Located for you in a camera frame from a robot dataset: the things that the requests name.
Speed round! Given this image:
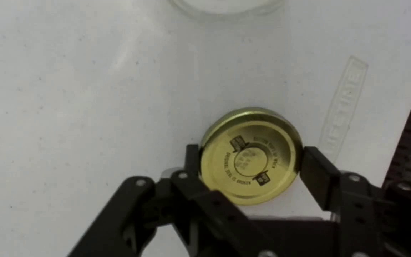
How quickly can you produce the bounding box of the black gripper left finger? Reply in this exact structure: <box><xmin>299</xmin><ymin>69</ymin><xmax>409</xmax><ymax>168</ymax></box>
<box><xmin>66</xmin><ymin>144</ymin><xmax>262</xmax><ymax>257</ymax></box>

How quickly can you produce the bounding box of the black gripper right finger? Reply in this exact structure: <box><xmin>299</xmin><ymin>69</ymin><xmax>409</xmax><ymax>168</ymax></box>
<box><xmin>299</xmin><ymin>145</ymin><xmax>411</xmax><ymax>257</ymax></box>

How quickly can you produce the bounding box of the clear glass jar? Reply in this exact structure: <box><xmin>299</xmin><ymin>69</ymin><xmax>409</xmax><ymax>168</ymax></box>
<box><xmin>169</xmin><ymin>0</ymin><xmax>285</xmax><ymax>18</ymax></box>

